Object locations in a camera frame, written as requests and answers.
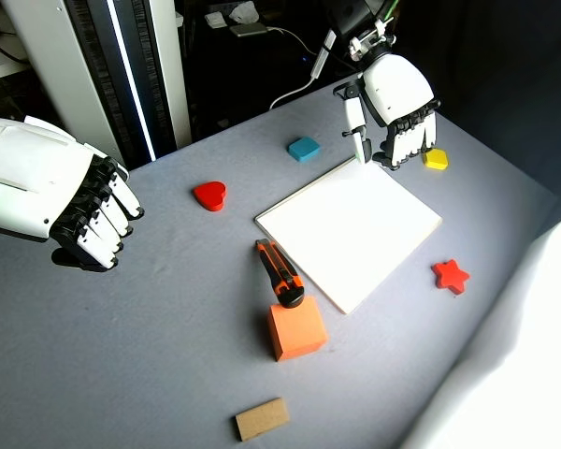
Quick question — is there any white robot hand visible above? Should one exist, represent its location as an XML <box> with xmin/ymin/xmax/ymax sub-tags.
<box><xmin>332</xmin><ymin>53</ymin><xmax>441</xmax><ymax>170</ymax></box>
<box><xmin>0</xmin><ymin>115</ymin><xmax>145</xmax><ymax>273</ymax></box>

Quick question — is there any orange black utility knife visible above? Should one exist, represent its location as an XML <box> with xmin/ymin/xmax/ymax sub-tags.
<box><xmin>255</xmin><ymin>239</ymin><xmax>306</xmax><ymax>310</ymax></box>

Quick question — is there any orange foam block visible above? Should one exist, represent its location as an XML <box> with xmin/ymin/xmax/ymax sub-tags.
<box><xmin>266</xmin><ymin>295</ymin><xmax>329</xmax><ymax>363</ymax></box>

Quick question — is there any yellow block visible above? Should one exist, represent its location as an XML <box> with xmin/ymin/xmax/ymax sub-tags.
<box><xmin>423</xmin><ymin>148</ymin><xmax>450</xmax><ymax>171</ymax></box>

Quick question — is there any blue rounded block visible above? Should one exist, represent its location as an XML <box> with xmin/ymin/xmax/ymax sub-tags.
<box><xmin>287</xmin><ymin>136</ymin><xmax>322</xmax><ymax>164</ymax></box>

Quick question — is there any silver white metal column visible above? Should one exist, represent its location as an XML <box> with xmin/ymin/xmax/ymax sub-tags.
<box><xmin>0</xmin><ymin>0</ymin><xmax>193</xmax><ymax>164</ymax></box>

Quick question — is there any white paper board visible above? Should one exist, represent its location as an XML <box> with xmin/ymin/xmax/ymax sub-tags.
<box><xmin>254</xmin><ymin>156</ymin><xmax>444</xmax><ymax>315</ymax></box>

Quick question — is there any silver power bank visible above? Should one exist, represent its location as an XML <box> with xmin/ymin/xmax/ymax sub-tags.
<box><xmin>228</xmin><ymin>22</ymin><xmax>268</xmax><ymax>38</ymax></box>

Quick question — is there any white crumpled object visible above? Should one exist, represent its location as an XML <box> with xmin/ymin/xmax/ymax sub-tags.
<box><xmin>228</xmin><ymin>0</ymin><xmax>260</xmax><ymax>24</ymax></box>

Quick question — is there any red heart block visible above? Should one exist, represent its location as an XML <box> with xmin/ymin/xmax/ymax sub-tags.
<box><xmin>193</xmin><ymin>181</ymin><xmax>228</xmax><ymax>212</ymax></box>

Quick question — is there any grey table cloth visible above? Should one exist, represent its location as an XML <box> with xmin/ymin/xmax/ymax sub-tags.
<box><xmin>0</xmin><ymin>69</ymin><xmax>561</xmax><ymax>449</ymax></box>

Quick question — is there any red star block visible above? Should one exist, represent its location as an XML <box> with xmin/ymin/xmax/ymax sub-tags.
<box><xmin>431</xmin><ymin>258</ymin><xmax>471</xmax><ymax>296</ymax></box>

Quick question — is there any white blurred foreground shell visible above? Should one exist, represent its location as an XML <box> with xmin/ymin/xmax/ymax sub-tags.
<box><xmin>401</xmin><ymin>217</ymin><xmax>561</xmax><ymax>449</ymax></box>

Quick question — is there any brown cork block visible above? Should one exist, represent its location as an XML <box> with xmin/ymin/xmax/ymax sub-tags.
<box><xmin>235</xmin><ymin>397</ymin><xmax>291</xmax><ymax>442</ymax></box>

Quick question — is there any white cable adapter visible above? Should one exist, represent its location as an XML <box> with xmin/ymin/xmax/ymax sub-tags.
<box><xmin>310</xmin><ymin>28</ymin><xmax>338</xmax><ymax>80</ymax></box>

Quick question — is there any thin white charging cable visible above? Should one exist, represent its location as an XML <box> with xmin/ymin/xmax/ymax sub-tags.
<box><xmin>265</xmin><ymin>25</ymin><xmax>320</xmax><ymax>58</ymax></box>

